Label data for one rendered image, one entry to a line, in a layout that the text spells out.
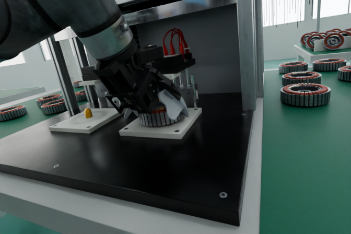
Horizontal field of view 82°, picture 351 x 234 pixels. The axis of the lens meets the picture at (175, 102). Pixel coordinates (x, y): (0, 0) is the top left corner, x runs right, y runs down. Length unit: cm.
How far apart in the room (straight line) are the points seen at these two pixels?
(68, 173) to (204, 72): 48
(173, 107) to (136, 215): 21
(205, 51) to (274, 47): 619
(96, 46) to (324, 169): 37
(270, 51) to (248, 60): 634
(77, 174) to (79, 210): 6
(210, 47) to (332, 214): 51
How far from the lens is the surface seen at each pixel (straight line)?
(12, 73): 558
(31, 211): 44
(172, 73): 49
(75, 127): 58
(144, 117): 45
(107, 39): 31
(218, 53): 66
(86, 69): 65
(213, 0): 51
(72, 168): 41
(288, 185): 32
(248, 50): 48
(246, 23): 49
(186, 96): 58
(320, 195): 32
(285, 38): 682
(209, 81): 68
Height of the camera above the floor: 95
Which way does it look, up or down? 17 degrees down
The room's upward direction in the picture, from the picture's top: 9 degrees counter-clockwise
